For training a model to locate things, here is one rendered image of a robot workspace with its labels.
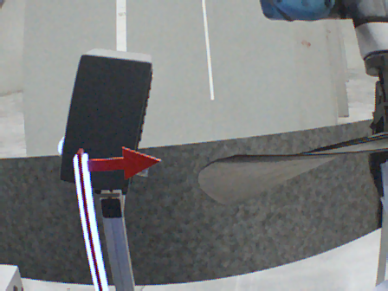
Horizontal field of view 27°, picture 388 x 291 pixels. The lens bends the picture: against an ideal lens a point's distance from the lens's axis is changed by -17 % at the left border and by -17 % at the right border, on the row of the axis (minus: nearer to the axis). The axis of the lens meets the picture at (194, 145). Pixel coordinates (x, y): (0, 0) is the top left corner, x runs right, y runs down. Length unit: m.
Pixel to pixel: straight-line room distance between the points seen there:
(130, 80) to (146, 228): 1.24
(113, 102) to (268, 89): 5.47
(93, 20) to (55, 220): 4.59
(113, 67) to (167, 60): 5.56
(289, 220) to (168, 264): 0.38
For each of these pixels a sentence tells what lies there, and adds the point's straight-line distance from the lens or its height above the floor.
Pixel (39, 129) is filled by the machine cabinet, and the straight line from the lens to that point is 7.19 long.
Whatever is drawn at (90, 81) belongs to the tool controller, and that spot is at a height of 1.21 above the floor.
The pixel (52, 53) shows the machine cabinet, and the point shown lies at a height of 1.16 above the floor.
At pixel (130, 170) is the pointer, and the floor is 1.17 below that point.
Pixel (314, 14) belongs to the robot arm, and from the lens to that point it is 0.84.
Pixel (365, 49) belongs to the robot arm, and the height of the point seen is 1.25.
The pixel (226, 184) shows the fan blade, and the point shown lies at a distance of 0.74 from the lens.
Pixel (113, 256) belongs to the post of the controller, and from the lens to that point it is 1.24.
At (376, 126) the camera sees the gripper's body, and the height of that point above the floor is 1.16.
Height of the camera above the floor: 1.29
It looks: 8 degrees down
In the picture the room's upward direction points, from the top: 4 degrees counter-clockwise
